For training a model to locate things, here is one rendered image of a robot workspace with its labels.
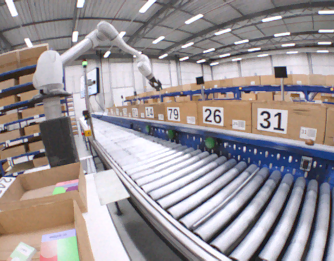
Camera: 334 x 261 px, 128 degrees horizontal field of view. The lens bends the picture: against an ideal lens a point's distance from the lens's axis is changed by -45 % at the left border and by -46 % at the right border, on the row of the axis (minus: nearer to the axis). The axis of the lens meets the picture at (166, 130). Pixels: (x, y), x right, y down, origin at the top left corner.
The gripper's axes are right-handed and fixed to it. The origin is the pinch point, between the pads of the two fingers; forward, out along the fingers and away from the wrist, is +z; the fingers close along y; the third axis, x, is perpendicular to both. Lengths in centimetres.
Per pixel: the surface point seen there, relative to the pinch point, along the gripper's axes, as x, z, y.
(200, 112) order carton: -57, -30, 57
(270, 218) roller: -116, -66, 90
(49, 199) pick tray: -120, -93, 26
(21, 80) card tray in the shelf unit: -34, -119, -116
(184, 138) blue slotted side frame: -69, -14, 41
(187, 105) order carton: -49, -28, 46
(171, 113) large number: -47, -17, 28
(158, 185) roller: -107, -56, 47
